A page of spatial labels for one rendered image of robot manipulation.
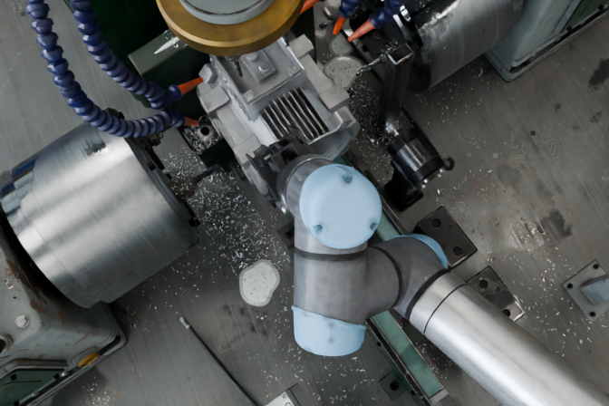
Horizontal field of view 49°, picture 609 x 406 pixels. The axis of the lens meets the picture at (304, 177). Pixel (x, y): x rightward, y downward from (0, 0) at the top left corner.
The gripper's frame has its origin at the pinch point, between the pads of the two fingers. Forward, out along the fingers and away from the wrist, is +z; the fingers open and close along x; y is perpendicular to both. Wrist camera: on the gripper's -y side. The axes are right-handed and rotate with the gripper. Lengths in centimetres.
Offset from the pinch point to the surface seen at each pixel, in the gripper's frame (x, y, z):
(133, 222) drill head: 20.9, 6.6, -2.0
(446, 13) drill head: -32.8, 7.0, -2.1
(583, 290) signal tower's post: -34, -48, 4
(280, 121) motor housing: -4.1, 6.5, 1.2
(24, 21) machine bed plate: 23, 44, 58
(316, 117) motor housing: -9.2, 3.9, 2.1
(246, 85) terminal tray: -3.0, 13.3, 4.3
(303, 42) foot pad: -14.9, 13.7, 9.2
